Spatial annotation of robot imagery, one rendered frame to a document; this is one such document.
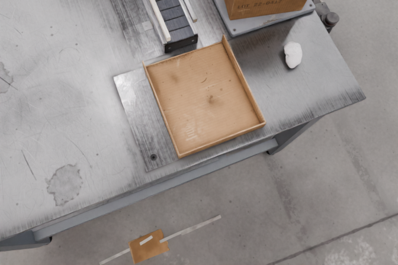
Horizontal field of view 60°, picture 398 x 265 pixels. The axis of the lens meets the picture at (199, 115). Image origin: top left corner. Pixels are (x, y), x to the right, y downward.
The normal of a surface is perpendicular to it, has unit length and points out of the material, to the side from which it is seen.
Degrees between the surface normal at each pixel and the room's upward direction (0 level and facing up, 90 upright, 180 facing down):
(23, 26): 0
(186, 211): 0
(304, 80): 0
